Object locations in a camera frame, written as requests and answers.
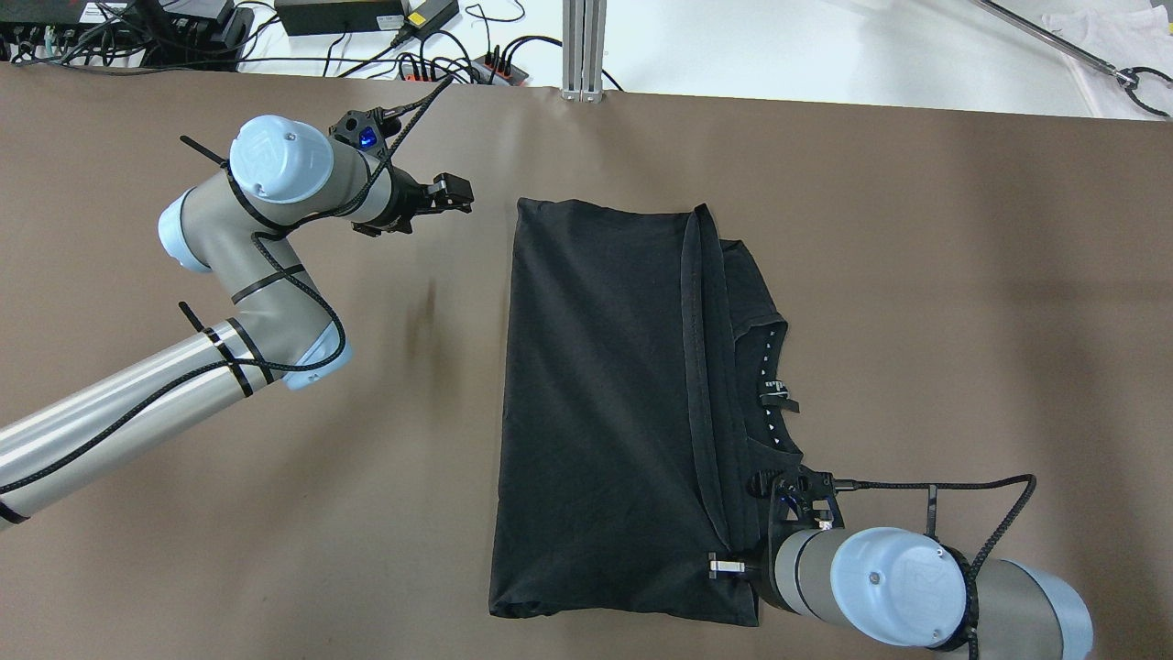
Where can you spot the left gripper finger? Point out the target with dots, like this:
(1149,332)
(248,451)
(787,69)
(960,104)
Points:
(369,229)
(450,193)

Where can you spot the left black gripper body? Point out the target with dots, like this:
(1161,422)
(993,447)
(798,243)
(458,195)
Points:
(404,203)

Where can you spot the aluminium frame post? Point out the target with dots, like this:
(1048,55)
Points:
(583,40)

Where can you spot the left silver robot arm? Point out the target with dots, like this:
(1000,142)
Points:
(279,175)

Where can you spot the black t-shirt with logo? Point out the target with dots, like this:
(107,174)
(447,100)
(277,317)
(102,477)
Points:
(632,423)

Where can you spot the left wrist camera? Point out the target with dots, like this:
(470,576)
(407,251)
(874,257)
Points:
(366,130)

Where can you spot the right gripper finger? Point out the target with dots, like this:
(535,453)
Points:
(726,566)

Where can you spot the long metal grabber pole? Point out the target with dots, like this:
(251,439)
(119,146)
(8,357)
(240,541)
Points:
(1130,80)

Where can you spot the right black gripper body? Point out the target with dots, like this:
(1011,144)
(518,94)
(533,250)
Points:
(763,573)

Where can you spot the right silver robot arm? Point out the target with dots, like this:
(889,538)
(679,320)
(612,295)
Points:
(903,589)

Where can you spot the black power adapter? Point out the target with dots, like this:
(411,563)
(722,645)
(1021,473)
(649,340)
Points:
(421,22)

